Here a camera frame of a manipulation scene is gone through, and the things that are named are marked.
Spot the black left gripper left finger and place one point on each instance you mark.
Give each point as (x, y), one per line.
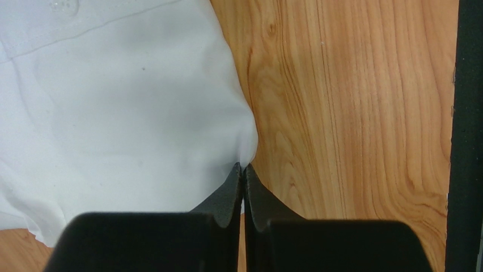
(203, 239)

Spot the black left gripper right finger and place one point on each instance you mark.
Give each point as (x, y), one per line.
(279, 239)

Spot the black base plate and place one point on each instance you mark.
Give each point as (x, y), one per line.
(464, 219)

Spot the white long sleeve shirt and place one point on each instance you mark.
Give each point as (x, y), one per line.
(115, 106)

